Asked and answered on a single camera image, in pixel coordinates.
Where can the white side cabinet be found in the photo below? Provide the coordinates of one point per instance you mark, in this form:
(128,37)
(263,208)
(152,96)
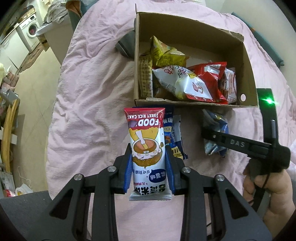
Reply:
(58,36)

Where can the dark grey cushion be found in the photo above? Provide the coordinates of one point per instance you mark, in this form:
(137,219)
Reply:
(126,45)

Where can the white red chips bag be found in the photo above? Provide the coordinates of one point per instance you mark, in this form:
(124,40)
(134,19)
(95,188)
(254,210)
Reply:
(183,83)

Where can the white kitchen cabinets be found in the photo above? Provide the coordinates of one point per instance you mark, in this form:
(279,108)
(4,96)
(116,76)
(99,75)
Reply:
(13,52)

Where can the white plastic bag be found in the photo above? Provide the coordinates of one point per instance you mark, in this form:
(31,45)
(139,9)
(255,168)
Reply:
(23,189)

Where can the brown floor mat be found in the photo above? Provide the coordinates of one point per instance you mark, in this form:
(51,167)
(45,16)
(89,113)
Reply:
(31,58)

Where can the beige waffle snack pack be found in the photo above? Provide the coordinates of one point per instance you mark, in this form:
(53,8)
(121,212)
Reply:
(145,75)

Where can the pink bed duvet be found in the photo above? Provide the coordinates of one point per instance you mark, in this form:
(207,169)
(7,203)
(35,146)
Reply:
(89,129)

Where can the blue biscuit snack bag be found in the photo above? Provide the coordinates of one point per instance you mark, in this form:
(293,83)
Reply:
(172,132)

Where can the white washing machine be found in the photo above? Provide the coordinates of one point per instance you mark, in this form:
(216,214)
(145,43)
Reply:
(27,31)

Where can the teal bolster cushion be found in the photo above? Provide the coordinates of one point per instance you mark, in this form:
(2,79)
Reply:
(264,43)

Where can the pile of clothes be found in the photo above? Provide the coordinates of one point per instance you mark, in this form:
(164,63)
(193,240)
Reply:
(57,10)

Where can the yellow wooden chair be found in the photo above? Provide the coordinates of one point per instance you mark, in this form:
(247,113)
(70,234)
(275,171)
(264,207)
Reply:
(7,131)

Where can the red snack bag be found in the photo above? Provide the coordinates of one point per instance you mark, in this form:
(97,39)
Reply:
(211,74)

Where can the person right hand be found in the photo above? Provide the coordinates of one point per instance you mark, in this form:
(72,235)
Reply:
(280,215)

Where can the red white rice cake pack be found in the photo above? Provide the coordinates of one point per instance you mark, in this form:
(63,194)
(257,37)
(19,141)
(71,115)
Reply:
(147,142)

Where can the brown cardboard box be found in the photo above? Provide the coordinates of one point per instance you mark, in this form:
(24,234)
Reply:
(202,43)

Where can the pink small snack packet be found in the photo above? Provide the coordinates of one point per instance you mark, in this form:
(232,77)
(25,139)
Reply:
(228,85)

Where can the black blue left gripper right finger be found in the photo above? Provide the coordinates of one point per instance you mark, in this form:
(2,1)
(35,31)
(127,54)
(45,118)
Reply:
(213,208)

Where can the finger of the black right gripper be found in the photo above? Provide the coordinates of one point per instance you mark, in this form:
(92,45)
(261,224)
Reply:
(253,149)

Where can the yellow chips bag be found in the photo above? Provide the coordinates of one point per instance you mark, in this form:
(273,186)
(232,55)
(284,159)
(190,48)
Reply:
(164,55)

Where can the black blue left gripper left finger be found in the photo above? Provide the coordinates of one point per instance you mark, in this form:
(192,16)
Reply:
(87,198)

